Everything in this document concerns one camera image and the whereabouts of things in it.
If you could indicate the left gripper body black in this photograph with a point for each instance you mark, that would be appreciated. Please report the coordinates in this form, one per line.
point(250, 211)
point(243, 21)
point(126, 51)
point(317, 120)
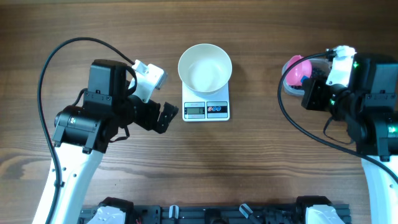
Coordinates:
point(143, 114)

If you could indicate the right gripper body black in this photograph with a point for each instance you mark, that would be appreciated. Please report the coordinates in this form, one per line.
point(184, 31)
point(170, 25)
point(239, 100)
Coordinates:
point(318, 96)

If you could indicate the pink scoop blue handle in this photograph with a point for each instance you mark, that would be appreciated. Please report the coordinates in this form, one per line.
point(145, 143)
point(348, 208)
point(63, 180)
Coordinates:
point(299, 73)

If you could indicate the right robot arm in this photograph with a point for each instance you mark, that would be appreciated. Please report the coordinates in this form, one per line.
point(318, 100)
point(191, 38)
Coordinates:
point(366, 102)

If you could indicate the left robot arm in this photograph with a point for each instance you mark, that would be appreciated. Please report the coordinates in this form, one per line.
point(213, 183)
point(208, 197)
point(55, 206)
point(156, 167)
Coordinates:
point(117, 95)

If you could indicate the white digital kitchen scale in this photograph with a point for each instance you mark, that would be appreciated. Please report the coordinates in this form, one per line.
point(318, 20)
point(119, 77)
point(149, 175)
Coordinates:
point(198, 107)

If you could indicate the white bowl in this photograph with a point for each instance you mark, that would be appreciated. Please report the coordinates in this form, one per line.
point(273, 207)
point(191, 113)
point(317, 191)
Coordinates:
point(205, 68)

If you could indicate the black beans in container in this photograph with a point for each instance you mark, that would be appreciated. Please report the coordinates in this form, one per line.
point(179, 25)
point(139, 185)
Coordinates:
point(316, 73)

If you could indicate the clear plastic container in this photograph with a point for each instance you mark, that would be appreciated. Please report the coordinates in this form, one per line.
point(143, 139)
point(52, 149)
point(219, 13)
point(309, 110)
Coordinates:
point(319, 63)

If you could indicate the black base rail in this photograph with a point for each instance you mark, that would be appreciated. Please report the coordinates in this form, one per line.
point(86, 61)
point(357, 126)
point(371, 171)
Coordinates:
point(278, 214)

